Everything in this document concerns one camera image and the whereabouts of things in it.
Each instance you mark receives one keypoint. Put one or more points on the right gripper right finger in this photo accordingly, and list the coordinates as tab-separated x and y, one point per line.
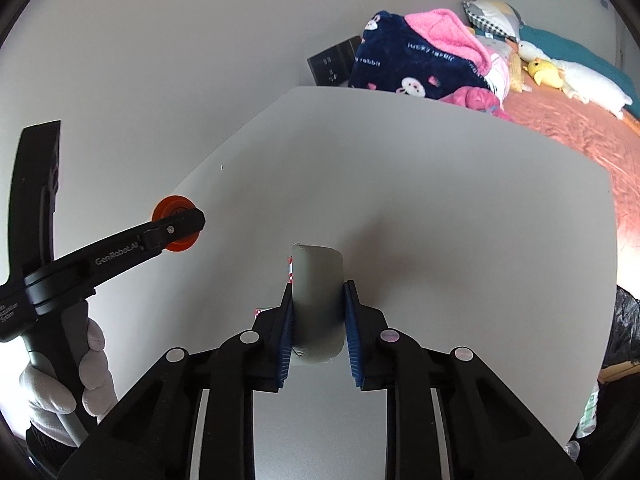
352	331

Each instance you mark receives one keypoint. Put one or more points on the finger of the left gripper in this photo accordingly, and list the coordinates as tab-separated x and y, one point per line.
154	240

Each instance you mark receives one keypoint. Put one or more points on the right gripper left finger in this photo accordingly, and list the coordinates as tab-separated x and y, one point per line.
285	326

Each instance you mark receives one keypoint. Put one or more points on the orange plastic lid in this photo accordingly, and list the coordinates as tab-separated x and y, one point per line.
179	222

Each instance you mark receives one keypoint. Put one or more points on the white green milk bottle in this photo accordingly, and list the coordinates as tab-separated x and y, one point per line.
588	422

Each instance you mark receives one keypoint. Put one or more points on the black trash bag bin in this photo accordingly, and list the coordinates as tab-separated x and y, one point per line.
611	451

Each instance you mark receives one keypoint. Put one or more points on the left white gloved hand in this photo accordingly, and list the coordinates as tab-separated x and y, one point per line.
68	381

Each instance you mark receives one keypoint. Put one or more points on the navy pink blanket pile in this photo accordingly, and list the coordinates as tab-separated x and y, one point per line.
431	55

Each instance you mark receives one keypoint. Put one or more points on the yellow duck plush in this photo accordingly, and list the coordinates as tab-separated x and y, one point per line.
545	73

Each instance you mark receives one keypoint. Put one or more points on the salmon pink bed sheet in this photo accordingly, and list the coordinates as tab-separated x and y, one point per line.
593	132

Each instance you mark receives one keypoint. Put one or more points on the white goose plush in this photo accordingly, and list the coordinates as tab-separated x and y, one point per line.
582	83

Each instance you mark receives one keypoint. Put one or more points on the patterned grey white pillow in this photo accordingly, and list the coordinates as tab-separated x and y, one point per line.
495	17

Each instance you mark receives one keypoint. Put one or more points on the teal pillow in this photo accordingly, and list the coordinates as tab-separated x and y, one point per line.
558	47

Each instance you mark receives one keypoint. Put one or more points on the black wall socket panel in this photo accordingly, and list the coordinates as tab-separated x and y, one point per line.
332	67

